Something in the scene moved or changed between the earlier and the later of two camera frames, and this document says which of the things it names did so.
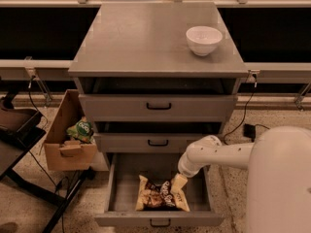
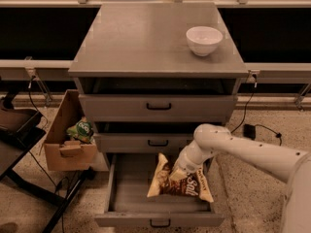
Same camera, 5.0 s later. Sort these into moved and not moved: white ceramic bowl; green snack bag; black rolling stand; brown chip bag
Moved: brown chip bag
Not moved: green snack bag; white ceramic bowl; black rolling stand
